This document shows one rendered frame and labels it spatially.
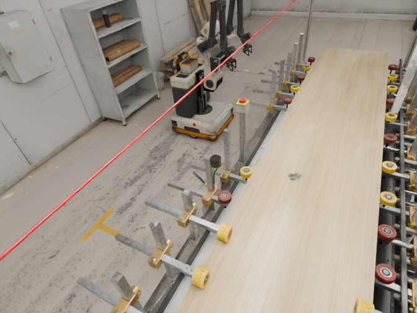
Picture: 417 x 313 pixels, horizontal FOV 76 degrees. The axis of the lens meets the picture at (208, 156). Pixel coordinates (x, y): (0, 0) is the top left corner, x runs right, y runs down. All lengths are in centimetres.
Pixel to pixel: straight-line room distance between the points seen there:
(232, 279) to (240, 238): 22
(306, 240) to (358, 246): 24
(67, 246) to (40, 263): 24
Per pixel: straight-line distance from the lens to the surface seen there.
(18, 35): 346
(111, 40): 449
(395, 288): 157
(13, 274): 302
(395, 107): 260
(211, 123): 336
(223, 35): 285
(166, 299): 158
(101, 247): 275
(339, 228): 156
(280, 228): 149
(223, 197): 160
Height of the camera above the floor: 211
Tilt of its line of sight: 40 degrees down
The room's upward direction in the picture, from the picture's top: 6 degrees counter-clockwise
